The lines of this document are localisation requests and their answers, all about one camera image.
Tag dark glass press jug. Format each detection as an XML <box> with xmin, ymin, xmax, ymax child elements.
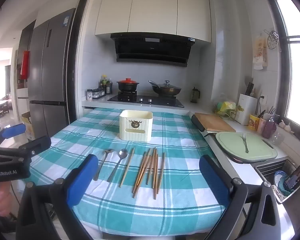
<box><xmin>191</xmin><ymin>87</ymin><xmax>200</xmax><ymax>103</ymax></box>

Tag large metal spoon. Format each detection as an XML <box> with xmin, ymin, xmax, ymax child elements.
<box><xmin>107</xmin><ymin>148</ymin><xmax>128</xmax><ymax>182</ymax></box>

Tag dark wok with glass lid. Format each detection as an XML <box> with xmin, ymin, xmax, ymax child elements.
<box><xmin>148</xmin><ymin>80</ymin><xmax>182</xmax><ymax>97</ymax></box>

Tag plastic bag of sponges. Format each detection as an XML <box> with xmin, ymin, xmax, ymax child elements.
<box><xmin>213</xmin><ymin>100</ymin><xmax>238</xmax><ymax>118</ymax></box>

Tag black smartphone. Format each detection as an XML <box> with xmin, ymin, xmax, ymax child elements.
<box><xmin>284</xmin><ymin>165</ymin><xmax>300</xmax><ymax>192</ymax></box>

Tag black glass gas cooktop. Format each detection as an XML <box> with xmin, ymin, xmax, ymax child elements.
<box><xmin>107</xmin><ymin>94</ymin><xmax>185</xmax><ymax>108</ymax></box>

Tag garlic bulbs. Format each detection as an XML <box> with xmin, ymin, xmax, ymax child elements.
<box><xmin>279</xmin><ymin>120</ymin><xmax>294</xmax><ymax>133</ymax></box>

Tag hanging metal wire rack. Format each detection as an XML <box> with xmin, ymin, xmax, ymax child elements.
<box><xmin>264</xmin><ymin>29</ymin><xmax>280</xmax><ymax>49</ymax></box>

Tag grey refrigerator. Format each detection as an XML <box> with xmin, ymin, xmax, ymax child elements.
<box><xmin>29</xmin><ymin>7</ymin><xmax>77</xmax><ymax>140</ymax></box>

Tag black clay pot red lid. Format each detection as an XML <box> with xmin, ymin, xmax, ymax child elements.
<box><xmin>116</xmin><ymin>78</ymin><xmax>140</xmax><ymax>92</ymax></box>

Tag black range hood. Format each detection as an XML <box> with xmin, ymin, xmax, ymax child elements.
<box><xmin>110</xmin><ymin>33</ymin><xmax>197</xmax><ymax>67</ymax></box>

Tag yellow printed cup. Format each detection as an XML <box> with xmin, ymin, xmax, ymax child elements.
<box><xmin>249</xmin><ymin>114</ymin><xmax>260</xmax><ymax>131</ymax></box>

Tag purple soap bottle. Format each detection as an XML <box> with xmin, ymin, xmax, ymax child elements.
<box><xmin>262</xmin><ymin>116</ymin><xmax>277</xmax><ymax>139</ymax></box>

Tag white wall cabinet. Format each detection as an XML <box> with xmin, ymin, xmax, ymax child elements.
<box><xmin>94</xmin><ymin>0</ymin><xmax>212</xmax><ymax>43</ymax></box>

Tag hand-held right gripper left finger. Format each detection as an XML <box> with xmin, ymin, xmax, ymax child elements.
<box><xmin>16</xmin><ymin>154</ymin><xmax>102</xmax><ymax>240</ymax></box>

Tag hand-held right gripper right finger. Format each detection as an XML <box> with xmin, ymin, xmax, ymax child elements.
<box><xmin>199</xmin><ymin>155</ymin><xmax>282</xmax><ymax>240</ymax></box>

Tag wooden cutting board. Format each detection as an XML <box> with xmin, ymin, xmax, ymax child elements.
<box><xmin>194</xmin><ymin>112</ymin><xmax>237</xmax><ymax>132</ymax></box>

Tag dark wooden furniture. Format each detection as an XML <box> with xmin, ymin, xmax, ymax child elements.
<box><xmin>0</xmin><ymin>95</ymin><xmax>12</xmax><ymax>118</ymax></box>

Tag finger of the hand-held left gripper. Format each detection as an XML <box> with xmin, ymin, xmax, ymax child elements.
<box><xmin>16</xmin><ymin>135</ymin><xmax>52</xmax><ymax>159</ymax></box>
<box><xmin>0</xmin><ymin>123</ymin><xmax>27</xmax><ymax>147</ymax></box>

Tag wall calendar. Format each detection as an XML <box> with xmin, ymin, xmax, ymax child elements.
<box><xmin>252</xmin><ymin>34</ymin><xmax>268</xmax><ymax>70</ymax></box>

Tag teal checked tablecloth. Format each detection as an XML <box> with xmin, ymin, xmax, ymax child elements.
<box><xmin>30</xmin><ymin>108</ymin><xmax>230</xmax><ymax>238</ymax></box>

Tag cream ribbed utensil holder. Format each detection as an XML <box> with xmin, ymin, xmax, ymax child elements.
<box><xmin>119</xmin><ymin>110</ymin><xmax>153</xmax><ymax>142</ymax></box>

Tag black door frame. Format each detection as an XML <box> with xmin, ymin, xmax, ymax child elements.
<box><xmin>67</xmin><ymin>0</ymin><xmax>93</xmax><ymax>125</ymax></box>

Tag person's left hand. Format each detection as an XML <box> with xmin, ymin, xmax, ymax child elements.
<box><xmin>0</xmin><ymin>181</ymin><xmax>17</xmax><ymax>218</ymax></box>

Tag rack of spice jars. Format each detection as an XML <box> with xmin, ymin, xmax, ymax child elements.
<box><xmin>92</xmin><ymin>87</ymin><xmax>107</xmax><ymax>99</ymax></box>

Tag small metal spoon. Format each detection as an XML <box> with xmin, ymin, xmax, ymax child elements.
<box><xmin>93</xmin><ymin>148</ymin><xmax>115</xmax><ymax>181</ymax></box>

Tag clear drinking glass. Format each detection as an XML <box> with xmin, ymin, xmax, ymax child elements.
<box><xmin>271</xmin><ymin>130</ymin><xmax>283</xmax><ymax>145</ymax></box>

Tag red wall hanging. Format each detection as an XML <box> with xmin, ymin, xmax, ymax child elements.
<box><xmin>20</xmin><ymin>50</ymin><xmax>30</xmax><ymax>79</ymax></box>

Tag cardboard box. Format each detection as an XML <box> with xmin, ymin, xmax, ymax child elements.
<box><xmin>21</xmin><ymin>111</ymin><xmax>35</xmax><ymax>140</ymax></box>

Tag bunch of wooden chopsticks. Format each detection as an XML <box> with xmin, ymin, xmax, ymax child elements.
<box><xmin>132</xmin><ymin>147</ymin><xmax>166</xmax><ymax>200</ymax></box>

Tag blue patterned bowl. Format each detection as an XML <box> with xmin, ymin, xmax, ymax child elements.
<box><xmin>274</xmin><ymin>170</ymin><xmax>288</xmax><ymax>188</ymax></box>

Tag window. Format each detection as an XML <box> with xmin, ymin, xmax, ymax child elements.
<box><xmin>274</xmin><ymin>0</ymin><xmax>300</xmax><ymax>135</ymax></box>

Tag white knife block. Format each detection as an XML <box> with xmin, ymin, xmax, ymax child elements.
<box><xmin>238</xmin><ymin>94</ymin><xmax>258</xmax><ymax>126</ymax></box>

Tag metal fork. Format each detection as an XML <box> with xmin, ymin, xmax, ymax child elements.
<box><xmin>241</xmin><ymin>133</ymin><xmax>250</xmax><ymax>153</ymax></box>

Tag black oblong bar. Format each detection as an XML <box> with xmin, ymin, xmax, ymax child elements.
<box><xmin>191</xmin><ymin>115</ymin><xmax>208</xmax><ymax>132</ymax></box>

